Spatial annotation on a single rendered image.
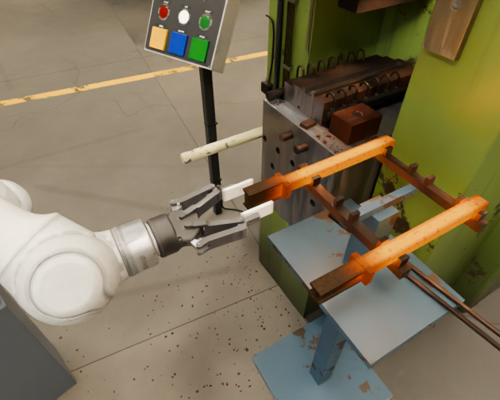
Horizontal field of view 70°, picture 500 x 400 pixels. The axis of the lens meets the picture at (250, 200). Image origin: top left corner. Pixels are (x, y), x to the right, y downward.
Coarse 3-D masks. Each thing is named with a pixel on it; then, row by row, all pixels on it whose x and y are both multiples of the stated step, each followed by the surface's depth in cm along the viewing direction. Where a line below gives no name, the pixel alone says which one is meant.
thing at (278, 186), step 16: (368, 144) 83; (384, 144) 83; (336, 160) 79; (352, 160) 80; (272, 176) 73; (288, 176) 75; (304, 176) 75; (256, 192) 70; (272, 192) 73; (288, 192) 73
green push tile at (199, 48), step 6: (192, 42) 130; (198, 42) 128; (204, 42) 127; (192, 48) 130; (198, 48) 129; (204, 48) 128; (192, 54) 130; (198, 54) 129; (204, 54) 128; (198, 60) 130; (204, 60) 129
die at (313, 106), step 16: (352, 64) 127; (368, 64) 125; (288, 80) 118; (304, 80) 116; (320, 80) 116; (352, 80) 114; (368, 80) 115; (384, 80) 115; (400, 80) 117; (288, 96) 119; (304, 96) 112; (320, 96) 108; (336, 96) 108; (352, 96) 110; (368, 96) 114; (400, 96) 123; (304, 112) 115; (320, 112) 108
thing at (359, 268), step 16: (464, 208) 68; (480, 208) 68; (432, 224) 65; (448, 224) 65; (400, 240) 62; (416, 240) 62; (352, 256) 59; (368, 256) 60; (384, 256) 60; (336, 272) 57; (352, 272) 57; (368, 272) 57; (320, 288) 55; (336, 288) 56; (320, 304) 56
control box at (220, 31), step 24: (168, 0) 133; (192, 0) 128; (216, 0) 124; (240, 0) 127; (168, 24) 135; (192, 24) 130; (216, 24) 125; (144, 48) 142; (168, 48) 136; (216, 48) 127
